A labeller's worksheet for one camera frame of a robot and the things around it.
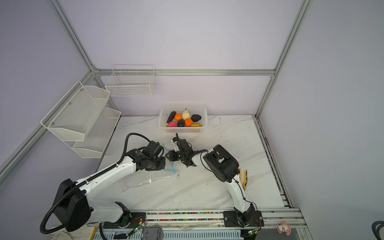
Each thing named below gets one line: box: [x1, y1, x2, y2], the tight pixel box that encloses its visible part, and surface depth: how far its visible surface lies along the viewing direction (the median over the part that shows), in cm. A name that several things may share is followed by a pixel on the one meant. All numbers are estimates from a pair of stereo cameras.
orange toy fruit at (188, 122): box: [184, 118, 193, 127], surface depth 113 cm
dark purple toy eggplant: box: [166, 111, 177, 127], surface depth 117 cm
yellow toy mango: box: [190, 123, 203, 127], surface depth 110 cm
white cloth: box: [51, 226, 97, 240], surface depth 70 cm
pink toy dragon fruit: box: [168, 121, 178, 127], surface depth 110 cm
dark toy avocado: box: [191, 114, 202, 122], surface depth 117 cm
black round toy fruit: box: [177, 119, 185, 127], surface depth 113 cm
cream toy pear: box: [182, 108, 191, 121], surface depth 117 cm
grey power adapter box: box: [141, 224, 164, 240], surface depth 71 cm
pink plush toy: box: [276, 220, 291, 236], surface depth 71 cm
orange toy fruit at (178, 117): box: [174, 114, 183, 122], surface depth 117 cm
